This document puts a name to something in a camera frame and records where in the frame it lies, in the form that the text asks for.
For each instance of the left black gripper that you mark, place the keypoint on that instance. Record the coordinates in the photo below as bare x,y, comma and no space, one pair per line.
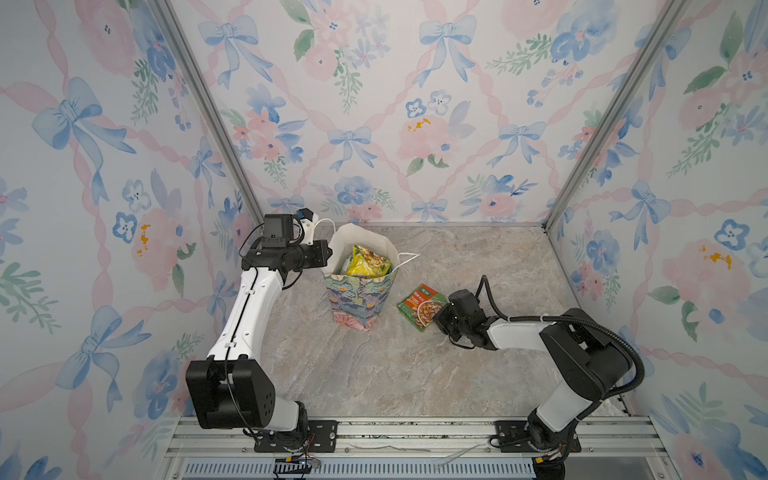
321,253

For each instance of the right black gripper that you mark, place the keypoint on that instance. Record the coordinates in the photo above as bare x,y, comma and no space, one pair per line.
447,318

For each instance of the yellow chips snack bag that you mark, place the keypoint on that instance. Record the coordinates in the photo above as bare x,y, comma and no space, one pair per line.
364,262

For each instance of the floral paper gift bag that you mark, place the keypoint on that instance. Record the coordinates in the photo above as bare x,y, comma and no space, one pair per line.
357,302

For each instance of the green orange noodle snack packet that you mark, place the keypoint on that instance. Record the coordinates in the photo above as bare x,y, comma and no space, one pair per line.
421,306

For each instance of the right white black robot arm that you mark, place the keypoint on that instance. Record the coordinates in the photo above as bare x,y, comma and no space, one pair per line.
594,363

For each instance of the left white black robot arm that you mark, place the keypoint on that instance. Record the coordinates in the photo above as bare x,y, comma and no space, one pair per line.
229,389

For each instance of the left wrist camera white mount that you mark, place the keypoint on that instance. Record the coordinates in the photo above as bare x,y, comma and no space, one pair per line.
308,222

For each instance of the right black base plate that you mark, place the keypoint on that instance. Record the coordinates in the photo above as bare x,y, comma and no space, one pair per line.
522,436

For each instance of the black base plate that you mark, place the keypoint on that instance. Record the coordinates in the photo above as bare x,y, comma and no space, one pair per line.
522,436
312,436

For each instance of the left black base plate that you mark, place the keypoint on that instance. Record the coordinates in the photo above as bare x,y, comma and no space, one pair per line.
312,436

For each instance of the aluminium front frame rail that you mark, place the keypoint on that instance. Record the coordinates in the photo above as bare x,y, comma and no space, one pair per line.
422,448

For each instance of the left corner aluminium post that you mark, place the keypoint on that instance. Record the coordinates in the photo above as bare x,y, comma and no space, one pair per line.
180,47

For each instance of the corner aluminium post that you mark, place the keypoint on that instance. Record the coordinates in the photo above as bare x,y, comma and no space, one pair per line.
658,36
180,47

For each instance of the right corner aluminium post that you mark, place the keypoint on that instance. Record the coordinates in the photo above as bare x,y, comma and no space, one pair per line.
658,36

